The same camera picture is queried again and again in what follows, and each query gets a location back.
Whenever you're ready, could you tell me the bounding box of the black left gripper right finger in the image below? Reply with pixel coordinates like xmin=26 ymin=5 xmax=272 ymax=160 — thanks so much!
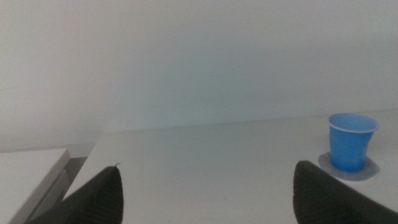
xmin=292 ymin=160 xmax=398 ymax=224

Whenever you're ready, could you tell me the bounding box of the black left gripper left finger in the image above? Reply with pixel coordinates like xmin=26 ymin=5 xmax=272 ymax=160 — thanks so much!
xmin=27 ymin=163 xmax=124 ymax=224

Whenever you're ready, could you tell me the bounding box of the blue plastic cup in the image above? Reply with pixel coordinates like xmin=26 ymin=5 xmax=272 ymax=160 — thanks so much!
xmin=328 ymin=113 xmax=381 ymax=173

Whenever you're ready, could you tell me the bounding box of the round grey cup mat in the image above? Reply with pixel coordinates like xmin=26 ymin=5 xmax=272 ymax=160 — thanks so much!
xmin=317 ymin=151 xmax=381 ymax=182

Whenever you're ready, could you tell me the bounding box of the white side table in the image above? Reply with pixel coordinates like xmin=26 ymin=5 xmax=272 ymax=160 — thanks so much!
xmin=0 ymin=147 xmax=72 ymax=224

